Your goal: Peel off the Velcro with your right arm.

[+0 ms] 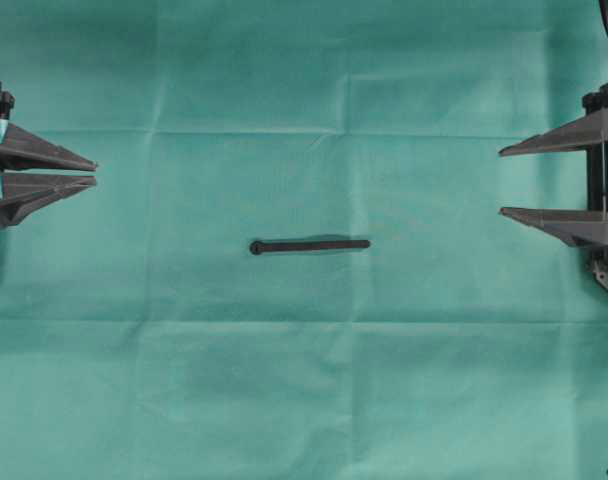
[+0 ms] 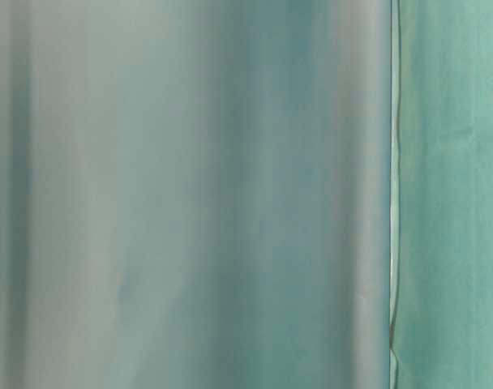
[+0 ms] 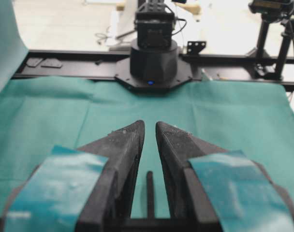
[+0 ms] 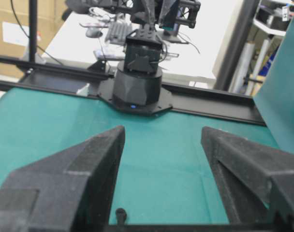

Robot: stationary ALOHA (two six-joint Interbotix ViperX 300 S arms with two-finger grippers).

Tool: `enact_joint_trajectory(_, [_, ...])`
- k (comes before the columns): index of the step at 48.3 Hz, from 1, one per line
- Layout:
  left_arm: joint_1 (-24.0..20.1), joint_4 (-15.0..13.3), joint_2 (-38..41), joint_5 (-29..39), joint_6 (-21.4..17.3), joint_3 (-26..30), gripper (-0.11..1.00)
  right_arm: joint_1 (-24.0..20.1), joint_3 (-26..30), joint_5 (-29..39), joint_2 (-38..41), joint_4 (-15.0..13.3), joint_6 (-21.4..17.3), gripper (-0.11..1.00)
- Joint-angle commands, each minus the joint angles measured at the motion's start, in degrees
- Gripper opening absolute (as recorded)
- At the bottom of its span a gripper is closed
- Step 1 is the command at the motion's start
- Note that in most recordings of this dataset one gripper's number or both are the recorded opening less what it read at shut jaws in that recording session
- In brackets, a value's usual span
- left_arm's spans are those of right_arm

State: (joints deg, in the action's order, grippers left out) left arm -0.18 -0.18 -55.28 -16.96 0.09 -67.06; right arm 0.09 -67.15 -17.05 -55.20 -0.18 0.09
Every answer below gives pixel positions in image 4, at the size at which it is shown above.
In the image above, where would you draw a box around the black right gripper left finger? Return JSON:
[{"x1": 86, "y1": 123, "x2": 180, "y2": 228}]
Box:
[{"x1": 0, "y1": 126, "x2": 125, "y2": 232}]

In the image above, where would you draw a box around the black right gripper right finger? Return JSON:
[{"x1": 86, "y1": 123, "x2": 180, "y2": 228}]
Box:
[{"x1": 201, "y1": 127, "x2": 294, "y2": 232}]

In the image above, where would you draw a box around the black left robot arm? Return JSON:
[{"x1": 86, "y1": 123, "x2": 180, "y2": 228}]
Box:
[{"x1": 65, "y1": 0, "x2": 201, "y2": 115}]

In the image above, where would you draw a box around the green side panel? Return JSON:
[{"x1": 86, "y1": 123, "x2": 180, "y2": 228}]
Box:
[{"x1": 254, "y1": 17, "x2": 294, "y2": 154}]

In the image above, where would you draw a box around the green table cloth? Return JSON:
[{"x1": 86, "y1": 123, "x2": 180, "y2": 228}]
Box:
[{"x1": 0, "y1": 88, "x2": 278, "y2": 224}]

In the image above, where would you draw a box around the white desk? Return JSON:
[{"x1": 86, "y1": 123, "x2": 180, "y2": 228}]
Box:
[{"x1": 46, "y1": 0, "x2": 241, "y2": 82}]

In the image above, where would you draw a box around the black computer mouse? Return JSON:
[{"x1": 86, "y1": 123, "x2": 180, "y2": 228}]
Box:
[{"x1": 86, "y1": 27, "x2": 103, "y2": 38}]

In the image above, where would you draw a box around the black keyboard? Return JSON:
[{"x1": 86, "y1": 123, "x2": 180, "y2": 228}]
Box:
[{"x1": 105, "y1": 22, "x2": 132, "y2": 45}]

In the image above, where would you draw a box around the cardboard box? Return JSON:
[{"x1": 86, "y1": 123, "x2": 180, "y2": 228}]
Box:
[{"x1": 0, "y1": 0, "x2": 70, "y2": 78}]

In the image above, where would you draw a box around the black vertical pole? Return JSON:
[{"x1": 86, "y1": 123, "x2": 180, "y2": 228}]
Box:
[{"x1": 29, "y1": 0, "x2": 38, "y2": 63}]

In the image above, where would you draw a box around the black aluminium frame rail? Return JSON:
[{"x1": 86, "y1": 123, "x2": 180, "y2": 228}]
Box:
[{"x1": 0, "y1": 55, "x2": 265, "y2": 126}]

